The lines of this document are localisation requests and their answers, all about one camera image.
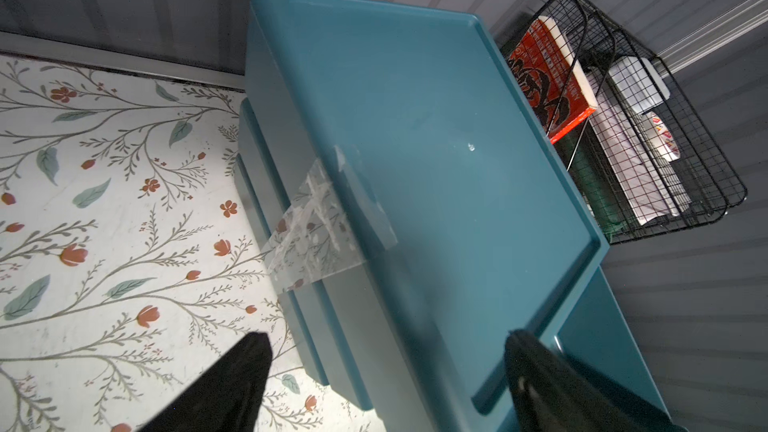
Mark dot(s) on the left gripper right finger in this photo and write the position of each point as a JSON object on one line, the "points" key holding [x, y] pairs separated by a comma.
{"points": [[553, 393]]}

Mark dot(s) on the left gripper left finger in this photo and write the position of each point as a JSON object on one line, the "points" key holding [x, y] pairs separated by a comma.
{"points": [[227, 396]]}

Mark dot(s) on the teal drawer cabinet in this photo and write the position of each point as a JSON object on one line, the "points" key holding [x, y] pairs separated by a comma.
{"points": [[414, 214]]}

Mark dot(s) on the floral table mat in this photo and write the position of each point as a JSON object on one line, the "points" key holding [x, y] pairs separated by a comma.
{"points": [[128, 265]]}

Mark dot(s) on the red book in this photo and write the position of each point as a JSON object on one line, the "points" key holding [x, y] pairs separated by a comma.
{"points": [[552, 79]]}

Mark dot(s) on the black wire desk organizer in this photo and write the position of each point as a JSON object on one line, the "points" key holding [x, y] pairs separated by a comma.
{"points": [[644, 162]]}

